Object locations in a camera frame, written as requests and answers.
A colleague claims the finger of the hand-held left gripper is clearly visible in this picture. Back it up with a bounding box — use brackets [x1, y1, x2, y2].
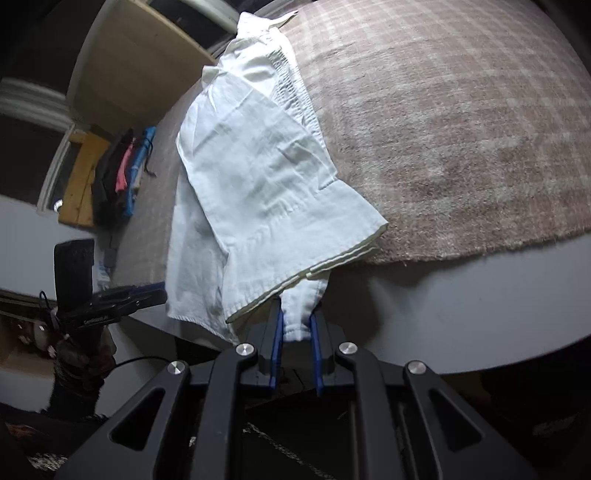
[90, 285, 168, 321]

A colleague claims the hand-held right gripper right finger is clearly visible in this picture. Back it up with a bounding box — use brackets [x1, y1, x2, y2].
[309, 314, 539, 480]

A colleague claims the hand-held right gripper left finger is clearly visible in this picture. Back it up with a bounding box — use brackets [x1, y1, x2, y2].
[53, 300, 284, 480]

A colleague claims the white garment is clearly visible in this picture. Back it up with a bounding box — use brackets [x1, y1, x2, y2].
[165, 10, 389, 346]

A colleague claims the person's left forearm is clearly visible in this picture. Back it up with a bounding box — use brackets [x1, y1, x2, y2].
[46, 378, 103, 423]

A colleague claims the person's left hand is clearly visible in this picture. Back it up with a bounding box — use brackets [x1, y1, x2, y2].
[54, 330, 116, 389]

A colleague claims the yellow wooden shelf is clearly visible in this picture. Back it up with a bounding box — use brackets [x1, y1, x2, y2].
[58, 131, 112, 228]

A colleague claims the black cloth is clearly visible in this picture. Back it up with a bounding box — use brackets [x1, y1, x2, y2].
[91, 131, 134, 227]

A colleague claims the pink cloth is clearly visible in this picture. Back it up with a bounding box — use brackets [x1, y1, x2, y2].
[115, 138, 139, 192]

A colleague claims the blue cloth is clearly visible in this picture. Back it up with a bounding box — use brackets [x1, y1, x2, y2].
[124, 127, 158, 217]

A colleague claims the pink checked blanket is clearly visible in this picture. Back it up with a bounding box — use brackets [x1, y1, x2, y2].
[108, 0, 591, 319]

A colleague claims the black cable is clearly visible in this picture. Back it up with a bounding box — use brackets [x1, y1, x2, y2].
[111, 355, 172, 371]

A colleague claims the white door frame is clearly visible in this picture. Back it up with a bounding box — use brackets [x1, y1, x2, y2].
[0, 76, 71, 136]

